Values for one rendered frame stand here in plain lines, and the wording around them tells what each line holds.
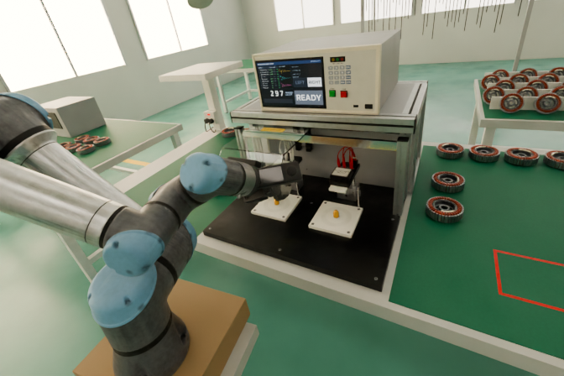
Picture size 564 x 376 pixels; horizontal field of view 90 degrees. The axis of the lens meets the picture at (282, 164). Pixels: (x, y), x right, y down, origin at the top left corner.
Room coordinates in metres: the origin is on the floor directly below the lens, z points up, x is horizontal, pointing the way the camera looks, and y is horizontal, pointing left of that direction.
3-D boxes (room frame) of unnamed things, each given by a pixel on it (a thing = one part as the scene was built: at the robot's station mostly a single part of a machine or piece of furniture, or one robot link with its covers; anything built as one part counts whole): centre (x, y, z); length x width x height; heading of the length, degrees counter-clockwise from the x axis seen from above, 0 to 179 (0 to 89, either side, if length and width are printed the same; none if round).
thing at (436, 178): (0.89, -0.63, 0.77); 0.11 x 0.11 x 0.04
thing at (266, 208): (0.90, 0.04, 0.78); 0.15 x 0.15 x 0.01; 57
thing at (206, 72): (1.82, 0.39, 0.98); 0.37 x 0.35 x 0.46; 57
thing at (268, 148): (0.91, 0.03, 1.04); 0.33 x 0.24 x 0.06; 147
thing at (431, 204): (0.74, -0.53, 0.77); 0.11 x 0.11 x 0.04
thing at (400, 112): (1.11, -0.23, 1.09); 0.68 x 0.44 x 0.05; 57
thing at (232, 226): (0.85, -0.07, 0.76); 0.64 x 0.47 x 0.02; 57
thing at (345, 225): (0.77, -0.16, 0.78); 0.15 x 0.15 x 0.01; 57
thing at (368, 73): (1.10, -0.24, 1.22); 0.44 x 0.39 x 0.20; 57
